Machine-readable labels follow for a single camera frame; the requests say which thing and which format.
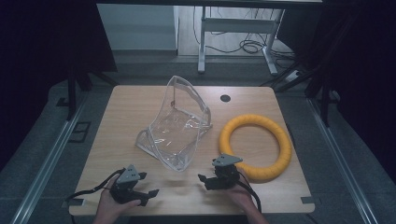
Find yellow foam ring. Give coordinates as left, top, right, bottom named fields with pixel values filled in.
left=218, top=113, right=293, bottom=184

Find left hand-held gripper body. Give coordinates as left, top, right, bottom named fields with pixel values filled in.
left=109, top=163, right=148, bottom=205

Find person's right hand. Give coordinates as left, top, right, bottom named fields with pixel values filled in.
left=222, top=169, right=260, bottom=216

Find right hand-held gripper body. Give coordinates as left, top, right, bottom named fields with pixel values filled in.
left=211, top=153, right=244, bottom=191

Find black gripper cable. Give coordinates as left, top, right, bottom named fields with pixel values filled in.
left=64, top=168, right=127, bottom=202
left=234, top=173, right=263, bottom=215

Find dark floor hatch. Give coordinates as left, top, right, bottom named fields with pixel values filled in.
left=67, top=120, right=92, bottom=144

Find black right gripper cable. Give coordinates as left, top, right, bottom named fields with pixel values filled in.
left=234, top=173, right=263, bottom=215

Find black metal stand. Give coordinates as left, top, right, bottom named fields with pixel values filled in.
left=259, top=59, right=340, bottom=128
left=55, top=62, right=120, bottom=121

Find aluminium floor rail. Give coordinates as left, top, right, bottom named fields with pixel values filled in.
left=305, top=96, right=379, bottom=224
left=9, top=92, right=90, bottom=224

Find grey tape strip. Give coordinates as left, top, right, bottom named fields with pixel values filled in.
left=61, top=198, right=87, bottom=209
left=300, top=196, right=322, bottom=205

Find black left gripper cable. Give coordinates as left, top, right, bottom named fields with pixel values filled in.
left=64, top=168, right=127, bottom=202

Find white power strip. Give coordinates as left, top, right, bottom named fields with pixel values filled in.
left=285, top=70, right=303, bottom=83

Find dark curtain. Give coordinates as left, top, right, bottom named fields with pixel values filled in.
left=276, top=0, right=396, bottom=185
left=0, top=0, right=119, bottom=171

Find clear plastic bag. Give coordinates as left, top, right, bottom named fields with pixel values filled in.
left=134, top=75, right=214, bottom=173

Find person's left hand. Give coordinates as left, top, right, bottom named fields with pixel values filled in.
left=92, top=174, right=142, bottom=222

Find black floor cables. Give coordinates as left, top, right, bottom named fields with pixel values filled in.
left=191, top=6, right=297, bottom=62

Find white desk frame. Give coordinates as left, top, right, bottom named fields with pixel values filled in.
left=197, top=5, right=286, bottom=77

